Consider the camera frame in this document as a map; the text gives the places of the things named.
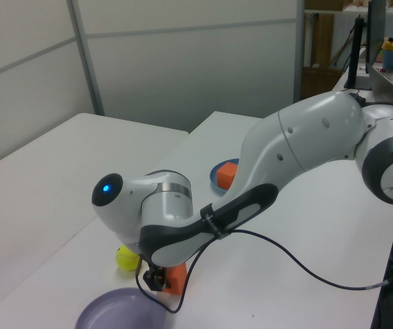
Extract orange foam cube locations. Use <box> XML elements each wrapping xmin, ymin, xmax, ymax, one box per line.
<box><xmin>162</xmin><ymin>263</ymin><xmax>188</xmax><ymax>295</ymax></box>
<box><xmin>216</xmin><ymin>162</ymin><xmax>240</xmax><ymax>191</ymax></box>

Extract yellow tennis ball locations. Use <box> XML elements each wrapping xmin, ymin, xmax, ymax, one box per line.
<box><xmin>115</xmin><ymin>244</ymin><xmax>142</xmax><ymax>272</ymax></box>

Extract purple plate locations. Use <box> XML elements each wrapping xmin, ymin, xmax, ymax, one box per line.
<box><xmin>75</xmin><ymin>287</ymin><xmax>167</xmax><ymax>329</ymax></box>

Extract blue plate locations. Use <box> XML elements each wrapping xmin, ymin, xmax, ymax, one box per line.
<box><xmin>209</xmin><ymin>158</ymin><xmax>242</xmax><ymax>197</ymax></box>

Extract brown cardboard box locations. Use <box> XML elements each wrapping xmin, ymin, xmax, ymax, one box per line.
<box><xmin>301</xmin><ymin>66</ymin><xmax>343</xmax><ymax>100</ymax></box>

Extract black monitor stand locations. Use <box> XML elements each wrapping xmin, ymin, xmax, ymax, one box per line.
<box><xmin>344</xmin><ymin>15</ymin><xmax>374</xmax><ymax>90</ymax></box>

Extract blue cup with yellow lid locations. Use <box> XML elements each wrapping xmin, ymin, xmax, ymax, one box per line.
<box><xmin>381</xmin><ymin>37</ymin><xmax>393</xmax><ymax>71</ymax></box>

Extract dark monitor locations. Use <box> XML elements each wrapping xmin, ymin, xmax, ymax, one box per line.
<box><xmin>367</xmin><ymin>0</ymin><xmax>388</xmax><ymax>64</ymax></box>

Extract black cable strap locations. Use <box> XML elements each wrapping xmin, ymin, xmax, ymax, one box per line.
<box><xmin>199</xmin><ymin>203</ymin><xmax>231</xmax><ymax>241</ymax></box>

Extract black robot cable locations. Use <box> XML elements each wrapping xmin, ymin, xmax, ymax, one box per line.
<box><xmin>135</xmin><ymin>228</ymin><xmax>393</xmax><ymax>314</ymax></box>

